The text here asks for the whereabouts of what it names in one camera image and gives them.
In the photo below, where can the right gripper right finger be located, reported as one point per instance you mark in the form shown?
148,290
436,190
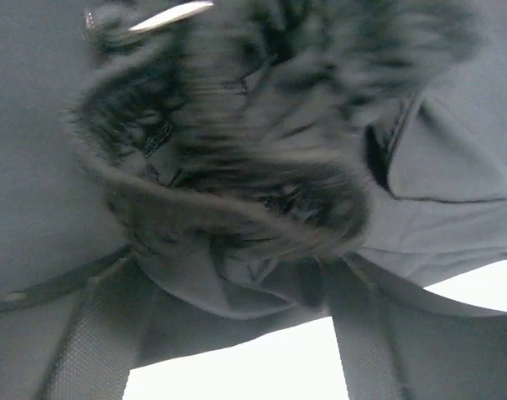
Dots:
399,341

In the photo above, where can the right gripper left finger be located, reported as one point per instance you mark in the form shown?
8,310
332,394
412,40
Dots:
75,336

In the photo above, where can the black trousers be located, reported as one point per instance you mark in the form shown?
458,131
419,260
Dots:
236,152

